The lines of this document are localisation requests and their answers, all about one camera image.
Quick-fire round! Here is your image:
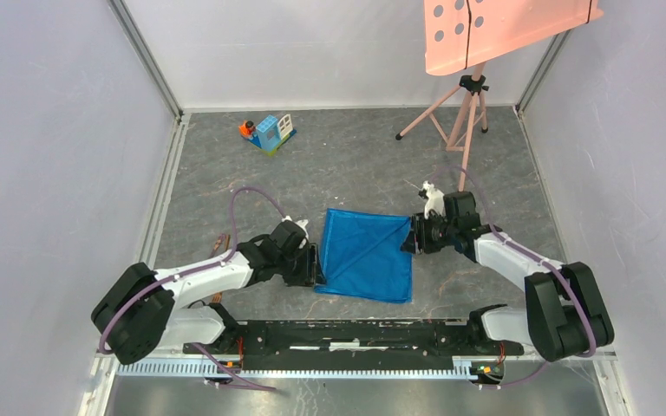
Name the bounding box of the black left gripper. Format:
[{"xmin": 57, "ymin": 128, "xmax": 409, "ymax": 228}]
[{"xmin": 277, "ymin": 242, "xmax": 327, "ymax": 287}]

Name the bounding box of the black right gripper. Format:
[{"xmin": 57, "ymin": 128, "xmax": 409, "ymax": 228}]
[{"xmin": 400, "ymin": 211, "xmax": 457, "ymax": 255}]

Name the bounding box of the blue cloth napkin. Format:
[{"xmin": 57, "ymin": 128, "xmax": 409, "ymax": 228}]
[{"xmin": 315, "ymin": 208, "xmax": 413, "ymax": 304}]

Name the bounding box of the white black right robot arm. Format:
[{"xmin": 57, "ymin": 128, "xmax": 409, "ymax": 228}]
[{"xmin": 401, "ymin": 182, "xmax": 615, "ymax": 362}]

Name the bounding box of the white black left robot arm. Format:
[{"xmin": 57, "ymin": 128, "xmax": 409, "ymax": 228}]
[{"xmin": 91, "ymin": 217, "xmax": 323, "ymax": 365}]

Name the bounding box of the copper metallic fork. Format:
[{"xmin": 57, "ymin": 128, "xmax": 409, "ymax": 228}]
[{"xmin": 209, "ymin": 232, "xmax": 232, "ymax": 305}]

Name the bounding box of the colourful toy block house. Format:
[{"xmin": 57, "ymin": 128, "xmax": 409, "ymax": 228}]
[{"xmin": 238, "ymin": 114, "xmax": 297, "ymax": 156}]

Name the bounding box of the pink music stand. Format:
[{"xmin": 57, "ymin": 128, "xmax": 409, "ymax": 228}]
[{"xmin": 395, "ymin": 0, "xmax": 604, "ymax": 165}]

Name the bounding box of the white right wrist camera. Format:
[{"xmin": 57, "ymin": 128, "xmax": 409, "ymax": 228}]
[{"xmin": 418, "ymin": 181, "xmax": 445, "ymax": 220}]

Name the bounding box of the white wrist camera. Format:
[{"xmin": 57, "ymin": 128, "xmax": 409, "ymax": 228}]
[
  {"xmin": 418, "ymin": 181, "xmax": 445, "ymax": 220},
  {"xmin": 283, "ymin": 216, "xmax": 310, "ymax": 240}
]

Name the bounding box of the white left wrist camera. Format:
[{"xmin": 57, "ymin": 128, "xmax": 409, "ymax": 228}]
[{"xmin": 283, "ymin": 216, "xmax": 310, "ymax": 240}]

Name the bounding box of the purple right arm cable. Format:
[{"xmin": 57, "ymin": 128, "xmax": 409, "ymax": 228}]
[{"xmin": 430, "ymin": 165, "xmax": 598, "ymax": 392}]

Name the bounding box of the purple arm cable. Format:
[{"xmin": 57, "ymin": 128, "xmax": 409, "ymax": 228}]
[
  {"xmin": 97, "ymin": 186, "xmax": 288, "ymax": 393},
  {"xmin": 430, "ymin": 165, "xmax": 598, "ymax": 392}
]

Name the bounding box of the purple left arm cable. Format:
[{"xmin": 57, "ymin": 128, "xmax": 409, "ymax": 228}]
[{"xmin": 97, "ymin": 186, "xmax": 288, "ymax": 393}]

